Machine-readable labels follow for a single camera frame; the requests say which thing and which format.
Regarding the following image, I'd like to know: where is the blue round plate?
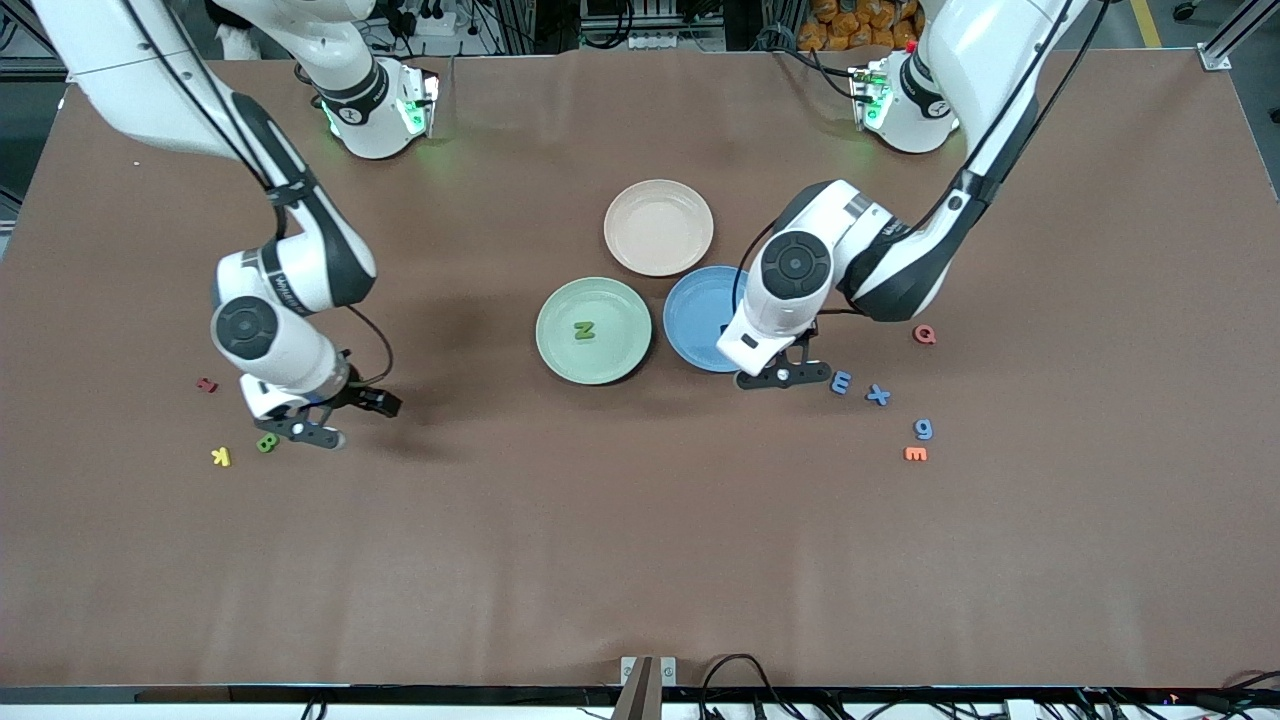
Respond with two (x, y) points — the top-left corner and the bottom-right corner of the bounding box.
(662, 265), (781, 374)

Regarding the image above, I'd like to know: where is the light green round plate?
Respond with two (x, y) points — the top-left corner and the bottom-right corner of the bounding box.
(535, 277), (653, 386)

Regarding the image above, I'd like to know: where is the pale pink round plate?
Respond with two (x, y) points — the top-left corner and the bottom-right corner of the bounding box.
(603, 179), (715, 278)

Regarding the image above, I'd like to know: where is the bag of orange fruits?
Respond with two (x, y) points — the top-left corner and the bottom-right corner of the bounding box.
(797, 0), (926, 53)

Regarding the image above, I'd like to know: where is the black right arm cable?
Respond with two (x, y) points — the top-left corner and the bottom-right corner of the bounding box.
(120, 0), (395, 393)

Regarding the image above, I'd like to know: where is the black looped floor cable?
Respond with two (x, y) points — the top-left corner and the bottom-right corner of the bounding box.
(698, 654), (801, 720)

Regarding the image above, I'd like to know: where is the silver camera mount bracket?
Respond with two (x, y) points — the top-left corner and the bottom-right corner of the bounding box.
(619, 655), (679, 720)

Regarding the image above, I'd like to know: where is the aluminium frame post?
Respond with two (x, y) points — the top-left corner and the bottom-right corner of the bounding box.
(1198, 0), (1280, 73)

